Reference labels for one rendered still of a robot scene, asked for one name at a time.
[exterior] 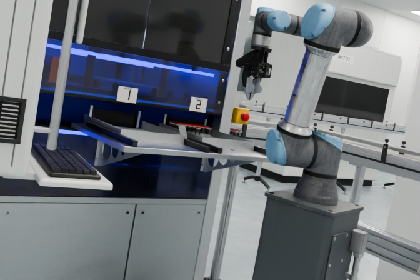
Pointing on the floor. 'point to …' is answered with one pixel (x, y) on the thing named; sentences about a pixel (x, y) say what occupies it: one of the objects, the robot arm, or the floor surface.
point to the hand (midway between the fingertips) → (248, 96)
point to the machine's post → (220, 125)
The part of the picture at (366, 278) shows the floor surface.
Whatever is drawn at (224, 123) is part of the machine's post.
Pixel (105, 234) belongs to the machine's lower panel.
